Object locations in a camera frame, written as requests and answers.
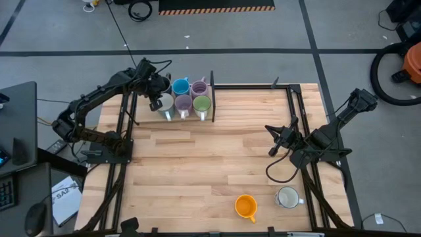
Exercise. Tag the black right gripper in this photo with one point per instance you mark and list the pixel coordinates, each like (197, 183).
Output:
(288, 138)

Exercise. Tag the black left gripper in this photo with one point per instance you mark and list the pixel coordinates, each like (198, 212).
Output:
(149, 80)

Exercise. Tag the light blue faceted mug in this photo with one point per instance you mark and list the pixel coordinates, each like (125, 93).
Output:
(181, 88)

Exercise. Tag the plain lilac mug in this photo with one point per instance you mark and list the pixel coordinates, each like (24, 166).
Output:
(183, 103)

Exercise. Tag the ribbed lilac mug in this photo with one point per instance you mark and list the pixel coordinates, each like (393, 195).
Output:
(199, 89)

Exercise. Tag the green and white mug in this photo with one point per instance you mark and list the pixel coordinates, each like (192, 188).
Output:
(201, 103)

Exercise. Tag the grey speckled mug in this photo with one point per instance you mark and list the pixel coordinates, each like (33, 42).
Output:
(287, 197)

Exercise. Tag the yellow faceted mug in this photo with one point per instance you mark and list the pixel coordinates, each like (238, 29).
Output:
(245, 205)

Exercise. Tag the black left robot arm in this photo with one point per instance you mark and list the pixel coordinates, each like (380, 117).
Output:
(95, 95)

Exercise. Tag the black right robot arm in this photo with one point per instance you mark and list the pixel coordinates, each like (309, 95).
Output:
(329, 135)

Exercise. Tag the black mat with striped edge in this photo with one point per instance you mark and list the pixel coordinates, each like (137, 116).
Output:
(213, 5)

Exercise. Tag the white and yellow floor object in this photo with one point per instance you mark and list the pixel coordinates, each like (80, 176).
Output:
(87, 1)

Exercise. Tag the black power adapter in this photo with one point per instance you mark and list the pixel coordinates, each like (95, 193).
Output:
(57, 146)

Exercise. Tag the white floor tag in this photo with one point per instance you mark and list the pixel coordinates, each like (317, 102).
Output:
(378, 219)

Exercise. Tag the white printed booklet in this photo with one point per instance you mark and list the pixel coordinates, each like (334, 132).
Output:
(65, 200)

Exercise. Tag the black desk stand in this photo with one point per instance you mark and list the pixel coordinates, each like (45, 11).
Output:
(19, 153)

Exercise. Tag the dark grey side desk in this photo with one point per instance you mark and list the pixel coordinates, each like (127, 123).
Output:
(36, 184)

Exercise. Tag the orange vacuum cleaner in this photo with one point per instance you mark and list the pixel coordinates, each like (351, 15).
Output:
(414, 62)

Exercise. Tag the smartphone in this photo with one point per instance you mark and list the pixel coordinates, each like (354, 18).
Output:
(3, 158)

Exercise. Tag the black equipment case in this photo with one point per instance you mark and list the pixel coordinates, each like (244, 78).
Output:
(408, 19)

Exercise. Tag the black keyboard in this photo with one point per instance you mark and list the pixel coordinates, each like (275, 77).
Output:
(7, 192)

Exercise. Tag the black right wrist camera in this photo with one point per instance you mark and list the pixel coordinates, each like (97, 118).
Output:
(272, 152)

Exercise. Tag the black shelf post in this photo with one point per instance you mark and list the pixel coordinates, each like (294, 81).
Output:
(212, 98)

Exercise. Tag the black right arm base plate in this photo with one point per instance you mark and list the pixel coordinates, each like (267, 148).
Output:
(335, 156)

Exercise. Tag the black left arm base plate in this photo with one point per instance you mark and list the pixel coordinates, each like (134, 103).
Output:
(98, 158)

